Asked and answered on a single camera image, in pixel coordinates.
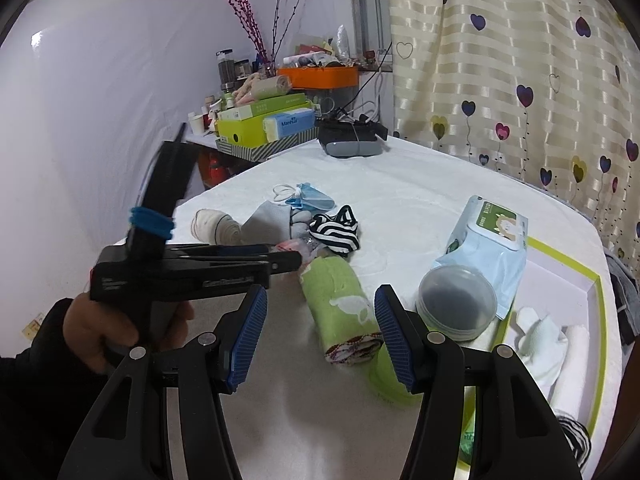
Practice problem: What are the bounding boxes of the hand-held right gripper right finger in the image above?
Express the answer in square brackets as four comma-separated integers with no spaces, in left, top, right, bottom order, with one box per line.
[374,284,583,480]

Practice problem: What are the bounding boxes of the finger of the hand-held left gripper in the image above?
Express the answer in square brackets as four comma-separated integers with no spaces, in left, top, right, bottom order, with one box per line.
[185,251,304,277]
[167,241,281,259]

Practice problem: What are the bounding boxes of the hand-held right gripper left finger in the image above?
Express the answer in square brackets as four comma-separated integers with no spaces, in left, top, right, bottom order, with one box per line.
[62,284,268,480]

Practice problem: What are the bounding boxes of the pink patterned cloth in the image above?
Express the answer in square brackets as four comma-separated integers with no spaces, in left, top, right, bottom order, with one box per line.
[274,237,323,263]

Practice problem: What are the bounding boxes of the beige sock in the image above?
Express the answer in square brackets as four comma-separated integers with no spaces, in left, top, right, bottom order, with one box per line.
[192,208,243,246]

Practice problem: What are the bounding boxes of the pale grey cloth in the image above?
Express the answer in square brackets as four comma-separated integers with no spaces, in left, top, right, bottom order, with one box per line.
[239,200,313,247]

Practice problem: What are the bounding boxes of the black white striped cloth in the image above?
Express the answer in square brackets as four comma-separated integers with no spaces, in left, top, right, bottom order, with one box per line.
[552,410,593,471]
[307,205,362,258]

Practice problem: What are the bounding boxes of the green towel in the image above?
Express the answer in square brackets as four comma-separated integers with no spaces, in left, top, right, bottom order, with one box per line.
[298,256,385,368]

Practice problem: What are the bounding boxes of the blue face mask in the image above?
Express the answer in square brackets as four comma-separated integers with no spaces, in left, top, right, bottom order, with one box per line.
[272,182,336,212]

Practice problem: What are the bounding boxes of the white knit cloth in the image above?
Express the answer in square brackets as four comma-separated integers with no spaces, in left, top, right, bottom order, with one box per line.
[514,305,570,378]

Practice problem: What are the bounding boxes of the person's left forearm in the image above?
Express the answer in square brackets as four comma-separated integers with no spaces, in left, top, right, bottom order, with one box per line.
[0,297,118,480]

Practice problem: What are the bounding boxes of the person's left hand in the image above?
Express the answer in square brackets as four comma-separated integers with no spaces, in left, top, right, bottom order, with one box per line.
[62,292,196,373]

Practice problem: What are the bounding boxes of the green cream jar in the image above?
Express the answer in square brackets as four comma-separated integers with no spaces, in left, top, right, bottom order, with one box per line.
[369,345,476,468]

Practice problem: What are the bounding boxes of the red plastic item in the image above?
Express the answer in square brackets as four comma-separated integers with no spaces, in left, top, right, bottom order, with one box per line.
[197,152,231,186]

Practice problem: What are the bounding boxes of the dark translucent jar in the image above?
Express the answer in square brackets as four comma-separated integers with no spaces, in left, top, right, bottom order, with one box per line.
[416,266,498,343]

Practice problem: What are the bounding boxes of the yellow-green cardboard box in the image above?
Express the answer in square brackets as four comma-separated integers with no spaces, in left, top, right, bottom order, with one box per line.
[216,107,321,148]

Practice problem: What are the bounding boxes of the light blue wet wipes pack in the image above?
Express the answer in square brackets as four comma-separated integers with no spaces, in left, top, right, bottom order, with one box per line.
[432,195,530,321]

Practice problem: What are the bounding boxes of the blue tissue pack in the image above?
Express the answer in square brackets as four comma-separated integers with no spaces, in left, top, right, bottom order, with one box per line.
[262,109,317,141]

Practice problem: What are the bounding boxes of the grey black headset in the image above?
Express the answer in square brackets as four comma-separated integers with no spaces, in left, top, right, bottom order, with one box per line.
[315,115,388,159]

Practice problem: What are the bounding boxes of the glass jar with dark lid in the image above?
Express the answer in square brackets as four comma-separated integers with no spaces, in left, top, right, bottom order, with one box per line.
[216,49,236,92]

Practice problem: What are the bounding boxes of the light green flat box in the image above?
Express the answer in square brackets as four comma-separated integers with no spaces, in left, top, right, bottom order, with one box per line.
[235,92,311,121]

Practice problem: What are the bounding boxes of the beige cloth roll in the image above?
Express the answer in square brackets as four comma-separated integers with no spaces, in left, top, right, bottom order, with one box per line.
[235,74,293,103]

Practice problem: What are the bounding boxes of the orange tray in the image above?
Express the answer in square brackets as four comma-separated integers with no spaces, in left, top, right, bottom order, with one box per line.
[276,65,361,90]

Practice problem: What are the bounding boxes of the purple dried branches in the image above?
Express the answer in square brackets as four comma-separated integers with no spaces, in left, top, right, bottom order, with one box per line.
[220,0,316,63]

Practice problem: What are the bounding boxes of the pile of small packets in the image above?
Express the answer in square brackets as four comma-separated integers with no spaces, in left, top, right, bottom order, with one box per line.
[280,24,373,70]

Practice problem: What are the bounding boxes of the dark grey clothing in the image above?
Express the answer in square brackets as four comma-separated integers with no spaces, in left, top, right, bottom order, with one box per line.
[602,250,640,346]

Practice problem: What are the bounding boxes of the window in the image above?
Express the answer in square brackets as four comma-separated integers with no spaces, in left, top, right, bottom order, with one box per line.
[350,0,396,61]

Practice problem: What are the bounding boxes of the heart print curtain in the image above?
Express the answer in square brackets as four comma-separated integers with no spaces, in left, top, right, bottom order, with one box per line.
[385,0,640,271]

